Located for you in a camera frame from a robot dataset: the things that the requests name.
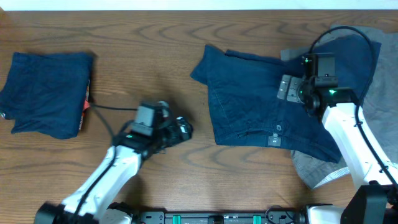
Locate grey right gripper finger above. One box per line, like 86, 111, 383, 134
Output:
286, 77, 303, 103
277, 75, 292, 100

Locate grey button shirt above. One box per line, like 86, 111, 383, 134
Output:
291, 26, 397, 189

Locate dark blue denim shorts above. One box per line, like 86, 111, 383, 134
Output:
190, 33, 382, 164

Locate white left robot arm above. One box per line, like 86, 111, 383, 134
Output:
34, 101, 193, 224

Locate folded navy blue garment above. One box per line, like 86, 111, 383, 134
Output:
1, 52, 94, 139

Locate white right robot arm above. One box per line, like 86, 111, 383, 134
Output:
277, 75, 397, 223

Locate red printed package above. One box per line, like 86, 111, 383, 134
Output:
79, 79, 90, 131

